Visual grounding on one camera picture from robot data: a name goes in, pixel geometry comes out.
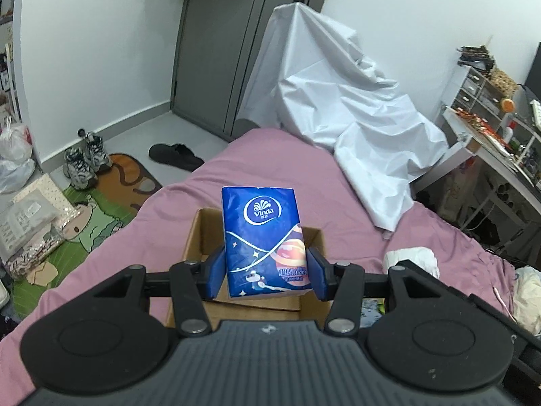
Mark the white keyboard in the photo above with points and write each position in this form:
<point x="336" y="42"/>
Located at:
<point x="536" y="110"/>

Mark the grey sneakers pair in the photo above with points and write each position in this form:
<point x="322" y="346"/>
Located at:
<point x="85" y="162"/>

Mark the desktop drawer organizer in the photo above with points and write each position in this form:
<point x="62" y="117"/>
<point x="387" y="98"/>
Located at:
<point x="478" y="86"/>

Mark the blue tissue pack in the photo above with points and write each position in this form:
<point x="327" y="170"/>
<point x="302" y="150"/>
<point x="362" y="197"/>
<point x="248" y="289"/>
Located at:
<point x="264" y="242"/>

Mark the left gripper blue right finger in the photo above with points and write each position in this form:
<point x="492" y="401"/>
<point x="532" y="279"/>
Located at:
<point x="342" y="284"/>

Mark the black slipper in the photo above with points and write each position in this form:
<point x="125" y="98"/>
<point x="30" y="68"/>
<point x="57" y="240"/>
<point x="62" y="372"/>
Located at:
<point x="177" y="155"/>

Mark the white plastic bag on floor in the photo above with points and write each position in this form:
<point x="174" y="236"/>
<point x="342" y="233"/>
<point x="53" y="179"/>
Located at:
<point x="17" y="164"/>

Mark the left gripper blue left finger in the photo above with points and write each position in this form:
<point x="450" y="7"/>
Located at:
<point x="192" y="282"/>

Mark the beige pillow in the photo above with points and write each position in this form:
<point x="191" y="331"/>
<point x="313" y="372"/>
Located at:
<point x="527" y="299"/>

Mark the pink bed sheet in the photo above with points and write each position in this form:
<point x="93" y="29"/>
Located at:
<point x="268" y="157"/>

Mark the white desk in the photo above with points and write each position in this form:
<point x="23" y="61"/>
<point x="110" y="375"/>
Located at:
<point x="468" y="143"/>

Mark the grey door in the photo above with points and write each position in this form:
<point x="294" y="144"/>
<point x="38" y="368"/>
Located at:
<point x="217" y="46"/>

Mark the cartoon floor mat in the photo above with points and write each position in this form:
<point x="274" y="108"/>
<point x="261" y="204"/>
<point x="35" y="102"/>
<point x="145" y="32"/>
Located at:
<point x="104" y="210"/>

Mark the white draped cover sheet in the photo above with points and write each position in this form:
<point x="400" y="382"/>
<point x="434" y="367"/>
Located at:
<point x="312" y="80"/>

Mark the cardboard box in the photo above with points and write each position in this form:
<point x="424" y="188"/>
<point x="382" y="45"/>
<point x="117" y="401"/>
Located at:
<point x="206" y="235"/>

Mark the white crumpled tissue bag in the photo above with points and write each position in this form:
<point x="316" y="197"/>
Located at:
<point x="421" y="256"/>

